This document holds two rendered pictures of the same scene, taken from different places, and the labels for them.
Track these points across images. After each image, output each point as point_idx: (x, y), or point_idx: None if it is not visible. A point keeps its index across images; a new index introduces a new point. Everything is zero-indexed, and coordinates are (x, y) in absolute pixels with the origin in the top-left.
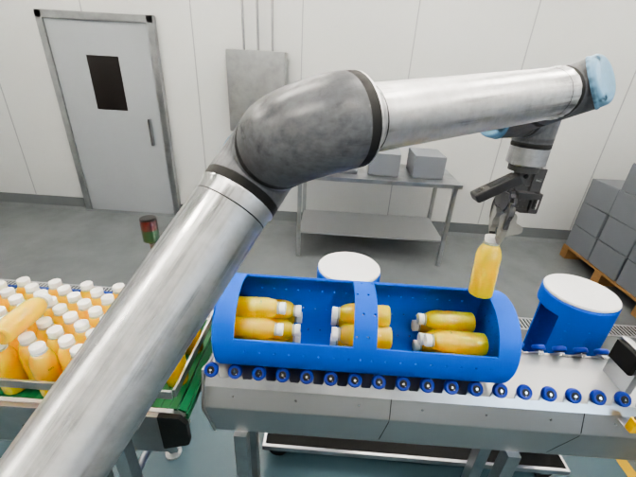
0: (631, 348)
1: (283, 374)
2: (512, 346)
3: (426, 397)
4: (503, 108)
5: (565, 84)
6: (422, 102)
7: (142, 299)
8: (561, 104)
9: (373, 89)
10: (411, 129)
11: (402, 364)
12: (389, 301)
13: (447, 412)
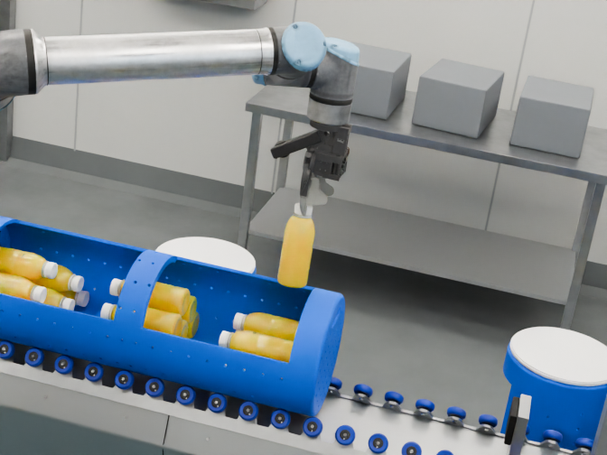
0: (517, 406)
1: (34, 355)
2: (307, 351)
3: (214, 421)
4: (166, 63)
5: (250, 47)
6: (79, 55)
7: None
8: (249, 63)
9: (32, 46)
10: (70, 72)
11: (172, 355)
12: (212, 297)
13: (240, 447)
